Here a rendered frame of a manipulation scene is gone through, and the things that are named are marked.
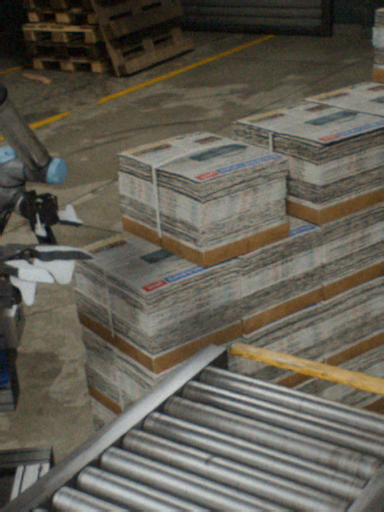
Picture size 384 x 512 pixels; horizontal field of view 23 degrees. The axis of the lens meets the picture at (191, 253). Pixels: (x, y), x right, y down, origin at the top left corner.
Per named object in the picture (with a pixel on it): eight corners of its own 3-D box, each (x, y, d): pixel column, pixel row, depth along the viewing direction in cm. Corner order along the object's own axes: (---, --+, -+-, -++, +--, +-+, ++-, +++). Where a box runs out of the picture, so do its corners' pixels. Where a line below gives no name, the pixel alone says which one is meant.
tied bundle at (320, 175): (231, 195, 280) (227, 121, 271) (303, 172, 295) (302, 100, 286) (318, 227, 251) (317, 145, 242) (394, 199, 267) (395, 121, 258)
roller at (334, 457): (172, 414, 188) (173, 390, 186) (392, 485, 162) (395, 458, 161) (157, 421, 183) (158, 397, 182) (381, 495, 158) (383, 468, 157)
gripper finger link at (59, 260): (95, 280, 147) (36, 282, 146) (93, 244, 145) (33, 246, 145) (94, 286, 144) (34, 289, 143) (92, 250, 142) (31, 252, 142)
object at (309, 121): (234, 123, 269) (234, 119, 269) (307, 103, 284) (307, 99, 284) (323, 146, 241) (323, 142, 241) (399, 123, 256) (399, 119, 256)
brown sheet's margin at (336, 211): (232, 193, 280) (231, 180, 278) (303, 170, 295) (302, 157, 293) (319, 225, 251) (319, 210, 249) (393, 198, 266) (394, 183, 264)
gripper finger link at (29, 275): (57, 310, 134) (24, 294, 141) (54, 271, 132) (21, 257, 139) (38, 316, 132) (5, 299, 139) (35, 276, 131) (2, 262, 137)
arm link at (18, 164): (35, 146, 272) (41, 182, 276) (4, 144, 277) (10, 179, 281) (19, 154, 265) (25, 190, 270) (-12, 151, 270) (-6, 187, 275)
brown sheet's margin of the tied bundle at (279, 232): (167, 251, 242) (166, 235, 240) (252, 221, 257) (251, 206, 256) (204, 268, 230) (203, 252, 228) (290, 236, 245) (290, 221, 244)
